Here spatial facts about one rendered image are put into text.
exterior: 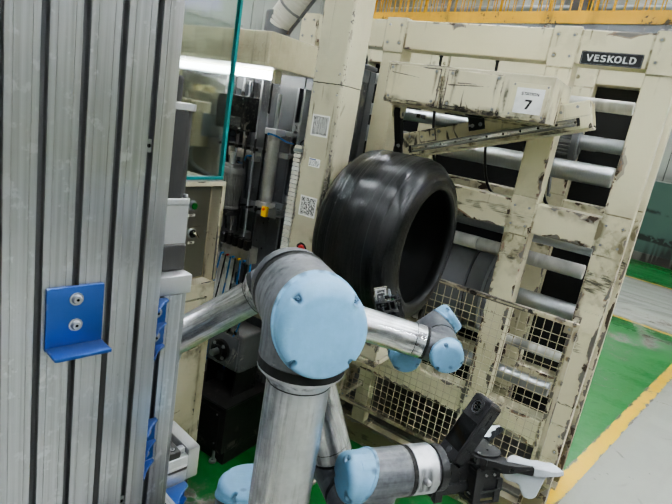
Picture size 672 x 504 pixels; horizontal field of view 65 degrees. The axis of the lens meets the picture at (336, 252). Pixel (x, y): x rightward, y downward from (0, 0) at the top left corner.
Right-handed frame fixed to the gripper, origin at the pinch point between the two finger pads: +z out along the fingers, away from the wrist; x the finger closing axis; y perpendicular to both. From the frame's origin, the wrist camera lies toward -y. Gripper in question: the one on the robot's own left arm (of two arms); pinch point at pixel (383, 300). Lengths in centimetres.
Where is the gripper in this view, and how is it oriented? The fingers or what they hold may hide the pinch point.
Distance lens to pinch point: 161.8
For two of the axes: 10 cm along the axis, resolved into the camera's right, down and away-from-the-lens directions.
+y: -1.6, -9.0, -4.0
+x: -9.8, 1.9, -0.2
